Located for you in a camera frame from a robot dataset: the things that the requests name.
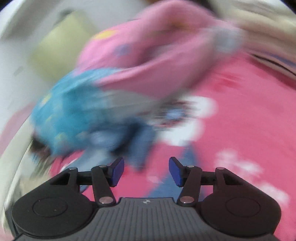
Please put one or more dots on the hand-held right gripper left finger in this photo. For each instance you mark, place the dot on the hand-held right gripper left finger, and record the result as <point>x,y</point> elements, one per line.
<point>116,172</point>

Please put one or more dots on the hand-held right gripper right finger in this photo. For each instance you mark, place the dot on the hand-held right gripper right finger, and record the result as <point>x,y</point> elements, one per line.
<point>174,172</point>

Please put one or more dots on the blue jeans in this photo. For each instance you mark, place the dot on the blue jeans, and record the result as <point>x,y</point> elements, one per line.
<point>141,143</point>

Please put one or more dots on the sleeping person head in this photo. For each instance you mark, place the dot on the sleeping person head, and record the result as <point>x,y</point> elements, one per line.
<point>40,148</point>

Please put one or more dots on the pink floral bed blanket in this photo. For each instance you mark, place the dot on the pink floral bed blanket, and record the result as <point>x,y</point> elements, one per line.
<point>249,111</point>

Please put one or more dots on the blue and pink floral quilt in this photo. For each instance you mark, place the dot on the blue and pink floral quilt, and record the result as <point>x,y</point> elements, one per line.
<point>150,58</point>

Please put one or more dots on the pale yellow wardrobe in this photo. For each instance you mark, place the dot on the pale yellow wardrobe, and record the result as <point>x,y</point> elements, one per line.
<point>57,46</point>

